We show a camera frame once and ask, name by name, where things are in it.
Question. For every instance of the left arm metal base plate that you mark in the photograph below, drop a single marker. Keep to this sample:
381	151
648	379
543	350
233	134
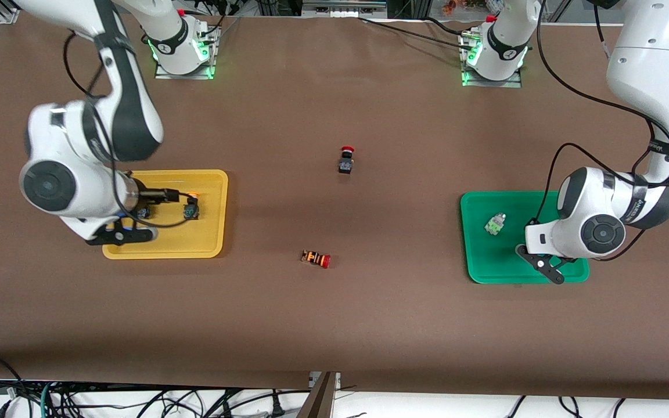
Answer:
477	82

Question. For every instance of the brown table cover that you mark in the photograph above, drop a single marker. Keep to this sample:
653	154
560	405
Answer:
334	325

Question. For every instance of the small orange background object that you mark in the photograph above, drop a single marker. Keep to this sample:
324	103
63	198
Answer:
450	6

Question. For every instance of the red push button black body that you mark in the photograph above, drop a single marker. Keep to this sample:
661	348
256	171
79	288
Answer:
346	162

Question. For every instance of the red push button striped body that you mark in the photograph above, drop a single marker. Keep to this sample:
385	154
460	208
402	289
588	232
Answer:
316	258

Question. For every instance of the yellow plastic tray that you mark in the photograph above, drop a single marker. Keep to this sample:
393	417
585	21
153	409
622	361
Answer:
195	241

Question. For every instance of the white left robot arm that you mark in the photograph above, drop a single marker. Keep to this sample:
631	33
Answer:
648	69

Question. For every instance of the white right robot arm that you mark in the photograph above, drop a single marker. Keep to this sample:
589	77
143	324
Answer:
131	116

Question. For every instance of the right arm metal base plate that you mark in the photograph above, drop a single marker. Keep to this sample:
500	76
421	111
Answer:
163	74

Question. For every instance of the yellow push button black body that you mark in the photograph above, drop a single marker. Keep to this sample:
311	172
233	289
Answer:
143	212
191	212

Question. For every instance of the green plastic tray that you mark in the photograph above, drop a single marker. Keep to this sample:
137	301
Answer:
497	258

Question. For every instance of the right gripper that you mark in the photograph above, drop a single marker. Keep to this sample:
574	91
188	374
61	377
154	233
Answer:
155	195

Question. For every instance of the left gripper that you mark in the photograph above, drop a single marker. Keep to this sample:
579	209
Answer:
531	221

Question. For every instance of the green push button white body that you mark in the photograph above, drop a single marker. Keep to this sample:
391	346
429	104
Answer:
493	225

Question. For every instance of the aluminium frame profile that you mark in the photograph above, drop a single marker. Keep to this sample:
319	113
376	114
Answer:
8	15

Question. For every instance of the grey metal box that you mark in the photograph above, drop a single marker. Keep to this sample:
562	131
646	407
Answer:
343	7

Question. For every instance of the grey table leg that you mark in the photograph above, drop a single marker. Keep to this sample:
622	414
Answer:
320	400

